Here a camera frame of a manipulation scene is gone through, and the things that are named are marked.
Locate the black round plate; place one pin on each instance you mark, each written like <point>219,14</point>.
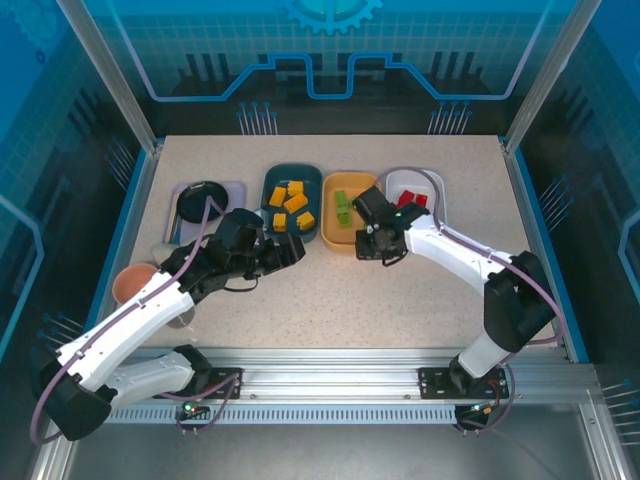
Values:
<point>195,202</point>

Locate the short green lego brick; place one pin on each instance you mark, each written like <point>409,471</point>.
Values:
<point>344,217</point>

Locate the tan plastic container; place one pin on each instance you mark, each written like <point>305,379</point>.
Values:
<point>332,235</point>

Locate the orange cup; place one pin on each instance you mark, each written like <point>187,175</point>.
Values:
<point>132,280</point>

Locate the aluminium mounting rail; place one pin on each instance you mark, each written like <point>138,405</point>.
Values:
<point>325,370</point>

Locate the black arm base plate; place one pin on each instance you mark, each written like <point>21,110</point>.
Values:
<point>225,382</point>
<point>435,382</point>

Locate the teal plastic container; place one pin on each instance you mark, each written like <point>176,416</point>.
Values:
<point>315,175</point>

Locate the aluminium frame post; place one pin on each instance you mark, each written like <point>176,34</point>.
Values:
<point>545,75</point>
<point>110,75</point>

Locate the white plastic container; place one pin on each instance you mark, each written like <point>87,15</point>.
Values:
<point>440,200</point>

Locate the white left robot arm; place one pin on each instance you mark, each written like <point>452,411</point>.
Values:
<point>135,320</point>

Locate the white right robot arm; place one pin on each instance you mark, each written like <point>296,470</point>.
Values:
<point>450,245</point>

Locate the lavender tray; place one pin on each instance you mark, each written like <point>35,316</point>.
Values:
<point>235,192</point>

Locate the grey cup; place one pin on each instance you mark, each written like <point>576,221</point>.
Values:
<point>181,320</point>

